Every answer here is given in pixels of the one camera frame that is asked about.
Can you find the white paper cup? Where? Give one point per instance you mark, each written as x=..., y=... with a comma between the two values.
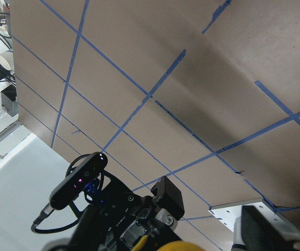
x=7, y=60

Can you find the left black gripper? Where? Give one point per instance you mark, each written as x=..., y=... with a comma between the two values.
x=119, y=218

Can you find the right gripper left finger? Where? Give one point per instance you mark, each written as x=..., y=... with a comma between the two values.
x=57, y=244

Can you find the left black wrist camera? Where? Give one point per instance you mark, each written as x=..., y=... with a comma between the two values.
x=75, y=182

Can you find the yellow push button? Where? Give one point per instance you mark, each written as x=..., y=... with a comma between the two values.
x=176, y=246

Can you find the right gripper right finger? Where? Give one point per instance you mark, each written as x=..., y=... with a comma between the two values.
x=258, y=234

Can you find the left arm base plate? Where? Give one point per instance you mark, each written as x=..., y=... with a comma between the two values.
x=230, y=215

